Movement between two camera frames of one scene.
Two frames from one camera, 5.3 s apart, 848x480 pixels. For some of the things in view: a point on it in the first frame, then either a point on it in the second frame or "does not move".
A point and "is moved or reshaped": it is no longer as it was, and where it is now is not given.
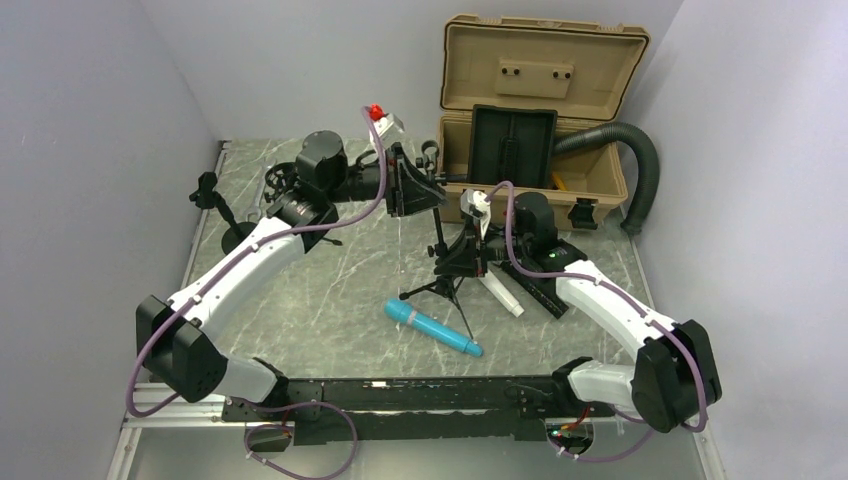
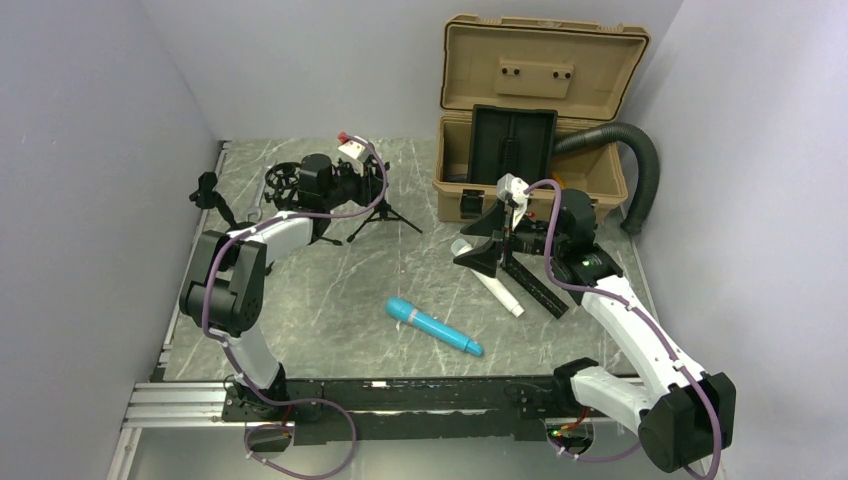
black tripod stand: x=281 y=178 does not move
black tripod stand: x=447 y=284 is moved or reshaped
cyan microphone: x=400 y=311 does not move
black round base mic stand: x=206 y=197 does not move
